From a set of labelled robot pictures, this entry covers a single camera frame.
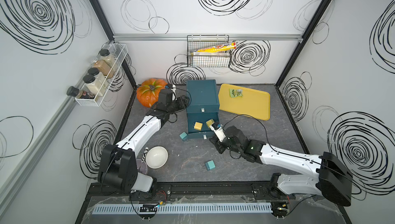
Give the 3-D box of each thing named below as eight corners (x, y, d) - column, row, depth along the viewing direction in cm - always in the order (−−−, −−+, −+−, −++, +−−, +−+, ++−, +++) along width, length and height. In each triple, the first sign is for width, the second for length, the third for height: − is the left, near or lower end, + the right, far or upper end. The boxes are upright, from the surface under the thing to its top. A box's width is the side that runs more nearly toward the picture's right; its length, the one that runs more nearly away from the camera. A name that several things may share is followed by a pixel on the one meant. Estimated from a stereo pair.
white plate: (145, 170, 82) (143, 167, 78) (150, 149, 89) (147, 146, 85) (167, 170, 82) (165, 167, 78) (170, 149, 89) (168, 146, 85)
